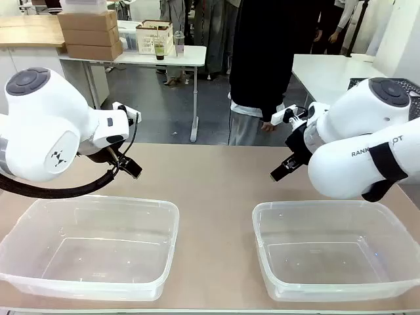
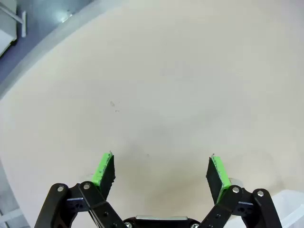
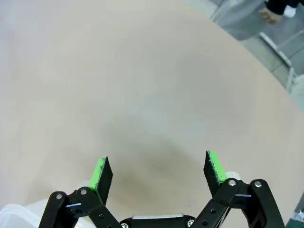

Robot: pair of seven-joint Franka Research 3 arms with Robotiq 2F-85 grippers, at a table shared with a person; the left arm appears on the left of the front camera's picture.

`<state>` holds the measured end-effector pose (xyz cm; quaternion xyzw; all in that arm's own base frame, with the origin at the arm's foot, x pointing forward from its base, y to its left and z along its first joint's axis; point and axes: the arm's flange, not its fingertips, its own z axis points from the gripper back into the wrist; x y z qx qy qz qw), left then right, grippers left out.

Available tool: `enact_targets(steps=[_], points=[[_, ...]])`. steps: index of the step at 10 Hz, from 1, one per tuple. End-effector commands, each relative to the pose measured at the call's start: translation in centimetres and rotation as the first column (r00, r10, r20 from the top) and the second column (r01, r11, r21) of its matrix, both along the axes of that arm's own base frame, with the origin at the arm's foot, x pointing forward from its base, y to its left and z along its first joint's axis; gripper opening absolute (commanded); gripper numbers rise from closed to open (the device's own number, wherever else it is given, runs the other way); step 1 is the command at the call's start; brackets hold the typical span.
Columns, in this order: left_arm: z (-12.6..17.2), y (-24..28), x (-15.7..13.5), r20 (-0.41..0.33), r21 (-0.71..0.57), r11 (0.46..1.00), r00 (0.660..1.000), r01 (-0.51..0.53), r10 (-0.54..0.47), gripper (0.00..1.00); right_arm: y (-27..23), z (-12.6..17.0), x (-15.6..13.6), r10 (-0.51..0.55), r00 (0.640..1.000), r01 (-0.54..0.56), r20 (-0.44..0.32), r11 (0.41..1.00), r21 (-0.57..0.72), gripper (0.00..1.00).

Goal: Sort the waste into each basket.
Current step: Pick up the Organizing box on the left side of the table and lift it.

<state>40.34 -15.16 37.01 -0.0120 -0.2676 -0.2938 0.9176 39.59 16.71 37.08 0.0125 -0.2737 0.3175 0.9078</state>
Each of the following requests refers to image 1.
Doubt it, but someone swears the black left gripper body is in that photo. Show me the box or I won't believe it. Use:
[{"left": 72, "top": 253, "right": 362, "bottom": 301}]
[{"left": 85, "top": 146, "right": 133, "bottom": 171}]

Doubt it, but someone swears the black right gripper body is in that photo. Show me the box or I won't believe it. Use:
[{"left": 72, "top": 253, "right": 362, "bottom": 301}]
[{"left": 284, "top": 125, "right": 311, "bottom": 165}]

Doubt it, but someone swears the clear plastic bin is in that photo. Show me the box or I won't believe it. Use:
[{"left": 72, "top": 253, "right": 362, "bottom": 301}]
[
  {"left": 251, "top": 200, "right": 420, "bottom": 303},
  {"left": 0, "top": 195, "right": 180, "bottom": 303}
]

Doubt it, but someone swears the person's left forearm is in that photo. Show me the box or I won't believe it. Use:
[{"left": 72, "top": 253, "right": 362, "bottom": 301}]
[{"left": 262, "top": 58, "right": 295, "bottom": 124}]

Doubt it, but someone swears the white slatted basket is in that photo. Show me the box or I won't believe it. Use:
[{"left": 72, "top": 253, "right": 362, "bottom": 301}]
[{"left": 135, "top": 19, "right": 175, "bottom": 56}]

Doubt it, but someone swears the large white table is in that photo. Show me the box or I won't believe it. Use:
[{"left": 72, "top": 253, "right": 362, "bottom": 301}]
[{"left": 289, "top": 52, "right": 390, "bottom": 110}]

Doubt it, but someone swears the person in black sweater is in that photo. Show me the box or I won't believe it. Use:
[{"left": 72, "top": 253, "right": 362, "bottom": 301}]
[{"left": 228, "top": 0, "right": 322, "bottom": 147}]

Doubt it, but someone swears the cardboard box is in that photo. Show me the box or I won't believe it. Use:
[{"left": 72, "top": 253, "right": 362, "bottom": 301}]
[
  {"left": 65, "top": 40, "right": 124, "bottom": 62},
  {"left": 61, "top": 26, "right": 121, "bottom": 47},
  {"left": 56, "top": 9, "right": 119, "bottom": 33}
]

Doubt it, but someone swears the cup with green drink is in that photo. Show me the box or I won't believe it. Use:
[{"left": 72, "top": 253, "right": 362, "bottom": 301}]
[{"left": 154, "top": 35, "right": 166, "bottom": 62}]

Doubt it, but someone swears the bystander in light sleeve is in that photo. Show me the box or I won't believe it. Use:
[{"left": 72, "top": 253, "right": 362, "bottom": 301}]
[{"left": 310, "top": 0, "right": 354, "bottom": 56}]

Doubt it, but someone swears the white cabinet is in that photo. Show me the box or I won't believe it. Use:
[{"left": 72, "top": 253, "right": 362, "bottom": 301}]
[{"left": 0, "top": 45, "right": 110, "bottom": 116}]

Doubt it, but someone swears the translucent storage box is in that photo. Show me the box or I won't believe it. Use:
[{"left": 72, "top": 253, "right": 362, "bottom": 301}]
[{"left": 116, "top": 20, "right": 140, "bottom": 51}]

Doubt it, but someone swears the white table with legs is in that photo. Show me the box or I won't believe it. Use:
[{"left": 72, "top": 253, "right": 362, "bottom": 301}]
[{"left": 58, "top": 44, "right": 208, "bottom": 144}]

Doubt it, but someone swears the black tripod pole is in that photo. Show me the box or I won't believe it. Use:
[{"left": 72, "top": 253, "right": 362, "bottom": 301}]
[{"left": 343, "top": 0, "right": 369, "bottom": 58}]

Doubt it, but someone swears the clear lidded cup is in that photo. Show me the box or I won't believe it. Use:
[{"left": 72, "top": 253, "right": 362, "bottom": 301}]
[{"left": 174, "top": 30, "right": 186, "bottom": 58}]

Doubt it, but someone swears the bystander in grey coat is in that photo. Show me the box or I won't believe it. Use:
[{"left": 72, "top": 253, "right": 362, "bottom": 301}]
[{"left": 193, "top": 0, "right": 238, "bottom": 81}]

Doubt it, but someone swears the wooden counter top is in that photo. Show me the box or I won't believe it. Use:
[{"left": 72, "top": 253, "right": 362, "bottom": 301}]
[{"left": 0, "top": 15, "right": 67, "bottom": 49}]

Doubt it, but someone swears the bystander in grey trousers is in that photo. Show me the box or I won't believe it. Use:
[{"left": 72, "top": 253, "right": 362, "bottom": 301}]
[{"left": 158, "top": 0, "right": 195, "bottom": 87}]

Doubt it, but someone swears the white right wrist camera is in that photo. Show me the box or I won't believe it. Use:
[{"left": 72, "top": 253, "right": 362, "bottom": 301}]
[{"left": 270, "top": 104, "right": 300, "bottom": 126}]

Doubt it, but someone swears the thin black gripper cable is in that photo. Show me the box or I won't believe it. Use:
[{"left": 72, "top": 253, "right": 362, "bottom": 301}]
[{"left": 108, "top": 112, "right": 139, "bottom": 172}]

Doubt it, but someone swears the black strap on right arm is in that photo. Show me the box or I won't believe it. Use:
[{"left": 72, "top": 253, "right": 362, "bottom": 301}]
[{"left": 362, "top": 142, "right": 410, "bottom": 203}]

